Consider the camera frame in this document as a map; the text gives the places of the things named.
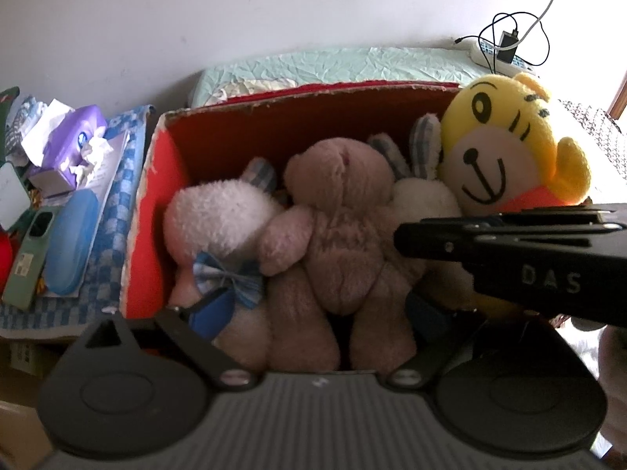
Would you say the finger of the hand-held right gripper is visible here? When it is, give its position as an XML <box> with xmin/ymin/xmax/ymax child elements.
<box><xmin>393</xmin><ymin>214</ymin><xmax>624</xmax><ymax>269</ymax></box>
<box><xmin>495</xmin><ymin>203</ymin><xmax>627</xmax><ymax>226</ymax></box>

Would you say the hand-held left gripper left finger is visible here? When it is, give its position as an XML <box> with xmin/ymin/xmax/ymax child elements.
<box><xmin>80</xmin><ymin>286</ymin><xmax>263</xmax><ymax>392</ymax></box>

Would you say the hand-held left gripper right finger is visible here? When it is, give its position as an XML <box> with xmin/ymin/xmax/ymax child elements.
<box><xmin>387</xmin><ymin>294</ymin><xmax>564</xmax><ymax>393</ymax></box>

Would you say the white bunny plush toy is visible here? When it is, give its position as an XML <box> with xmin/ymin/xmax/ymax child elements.
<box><xmin>367</xmin><ymin>114</ymin><xmax>464</xmax><ymax>228</ymax></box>

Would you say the pink teddy bear plush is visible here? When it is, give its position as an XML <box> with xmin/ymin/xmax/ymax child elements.
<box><xmin>259</xmin><ymin>138</ymin><xmax>427</xmax><ymax>373</ymax></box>

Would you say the yellow tiger plush toy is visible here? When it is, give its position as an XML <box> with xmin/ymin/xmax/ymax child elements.
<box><xmin>438</xmin><ymin>72</ymin><xmax>593</xmax><ymax>321</ymax></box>

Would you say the red cardboard box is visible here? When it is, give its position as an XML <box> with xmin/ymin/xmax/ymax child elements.
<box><xmin>120</xmin><ymin>81</ymin><xmax>471</xmax><ymax>324</ymax></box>

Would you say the white bunny plush blue bow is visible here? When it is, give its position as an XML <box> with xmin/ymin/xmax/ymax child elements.
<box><xmin>163</xmin><ymin>157</ymin><xmax>286</xmax><ymax>370</ymax></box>

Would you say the white power strip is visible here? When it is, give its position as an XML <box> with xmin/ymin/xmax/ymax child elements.
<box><xmin>468</xmin><ymin>39</ymin><xmax>537</xmax><ymax>78</ymax></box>

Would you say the blue checkered cloth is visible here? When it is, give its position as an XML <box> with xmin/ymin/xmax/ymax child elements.
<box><xmin>0</xmin><ymin>104</ymin><xmax>158</xmax><ymax>331</ymax></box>

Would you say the blue glasses case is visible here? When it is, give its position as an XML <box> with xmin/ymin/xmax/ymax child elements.
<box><xmin>44</xmin><ymin>188</ymin><xmax>106</xmax><ymax>295</ymax></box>

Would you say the black charger adapter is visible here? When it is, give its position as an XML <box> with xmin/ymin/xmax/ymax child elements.
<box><xmin>497</xmin><ymin>29</ymin><xmax>521</xmax><ymax>65</ymax></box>

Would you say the green phone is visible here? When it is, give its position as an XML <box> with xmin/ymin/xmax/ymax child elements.
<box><xmin>1</xmin><ymin>206</ymin><xmax>62</xmax><ymax>310</ymax></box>

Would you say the brown cardboard box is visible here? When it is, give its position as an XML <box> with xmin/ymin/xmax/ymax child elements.
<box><xmin>0</xmin><ymin>338</ymin><xmax>69</xmax><ymax>402</ymax></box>

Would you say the pastel printed blanket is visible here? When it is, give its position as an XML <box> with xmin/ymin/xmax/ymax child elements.
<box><xmin>188</xmin><ymin>46</ymin><xmax>491</xmax><ymax>108</ymax></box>

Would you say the small grey box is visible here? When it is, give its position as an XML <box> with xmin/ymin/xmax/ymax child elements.
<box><xmin>29</xmin><ymin>166</ymin><xmax>79</xmax><ymax>193</ymax></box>

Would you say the red object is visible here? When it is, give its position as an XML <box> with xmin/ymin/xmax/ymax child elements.
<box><xmin>0</xmin><ymin>232</ymin><xmax>14</xmax><ymax>295</ymax></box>

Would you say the purple tissue pack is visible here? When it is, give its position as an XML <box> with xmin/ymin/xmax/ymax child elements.
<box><xmin>42</xmin><ymin>105</ymin><xmax>109</xmax><ymax>189</ymax></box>

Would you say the small white device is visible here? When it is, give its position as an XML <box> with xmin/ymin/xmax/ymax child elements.
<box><xmin>0</xmin><ymin>163</ymin><xmax>31</xmax><ymax>231</ymax></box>

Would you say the crumpled white tissue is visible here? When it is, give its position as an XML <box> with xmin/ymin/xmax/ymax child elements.
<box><xmin>22</xmin><ymin>99</ymin><xmax>74</xmax><ymax>165</ymax></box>

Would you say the dark green bag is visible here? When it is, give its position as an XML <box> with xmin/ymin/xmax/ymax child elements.
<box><xmin>0</xmin><ymin>87</ymin><xmax>23</xmax><ymax>157</ymax></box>

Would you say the wooden door frame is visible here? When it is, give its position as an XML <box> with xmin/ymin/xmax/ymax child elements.
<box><xmin>607</xmin><ymin>66</ymin><xmax>627</xmax><ymax>121</ymax></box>

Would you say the black charger cable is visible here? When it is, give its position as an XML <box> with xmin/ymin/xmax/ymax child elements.
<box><xmin>453</xmin><ymin>11</ymin><xmax>552</xmax><ymax>67</ymax></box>

